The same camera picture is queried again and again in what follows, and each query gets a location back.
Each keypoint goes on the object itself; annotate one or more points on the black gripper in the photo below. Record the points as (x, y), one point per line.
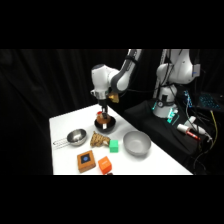
(103, 106)

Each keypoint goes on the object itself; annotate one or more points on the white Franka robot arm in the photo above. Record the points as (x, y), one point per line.
(100, 78)

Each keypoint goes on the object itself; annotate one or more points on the black bowl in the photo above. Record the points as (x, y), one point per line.
(111, 124)

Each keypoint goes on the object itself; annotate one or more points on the grey bowl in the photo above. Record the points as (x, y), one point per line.
(137, 142)

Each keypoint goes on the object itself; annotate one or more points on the brown woven block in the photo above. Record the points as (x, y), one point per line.
(98, 139)

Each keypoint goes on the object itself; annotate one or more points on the green cube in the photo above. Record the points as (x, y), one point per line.
(114, 146)

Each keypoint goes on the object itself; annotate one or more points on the black robot stand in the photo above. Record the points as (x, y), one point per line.
(146, 115)

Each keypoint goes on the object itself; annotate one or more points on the orange block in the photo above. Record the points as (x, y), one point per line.
(105, 164)

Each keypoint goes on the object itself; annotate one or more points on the brown box with blue square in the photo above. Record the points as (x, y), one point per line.
(86, 161)

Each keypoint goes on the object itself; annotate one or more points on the small dark object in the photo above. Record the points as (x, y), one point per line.
(109, 173)

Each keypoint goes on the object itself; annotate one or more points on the teal lit control box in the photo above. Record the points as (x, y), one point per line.
(173, 116)

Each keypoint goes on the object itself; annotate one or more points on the white cylinder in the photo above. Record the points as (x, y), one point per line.
(182, 128)

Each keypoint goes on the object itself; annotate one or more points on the white pole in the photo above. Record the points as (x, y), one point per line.
(161, 60)

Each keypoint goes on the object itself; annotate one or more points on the blue lit device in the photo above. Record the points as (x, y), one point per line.
(188, 98)

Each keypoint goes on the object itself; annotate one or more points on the red marker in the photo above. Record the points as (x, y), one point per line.
(193, 135)

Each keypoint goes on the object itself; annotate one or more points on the backlit keyboard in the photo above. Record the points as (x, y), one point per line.
(210, 102)

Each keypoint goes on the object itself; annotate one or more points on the brass camera mount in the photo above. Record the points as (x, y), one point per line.
(114, 98)

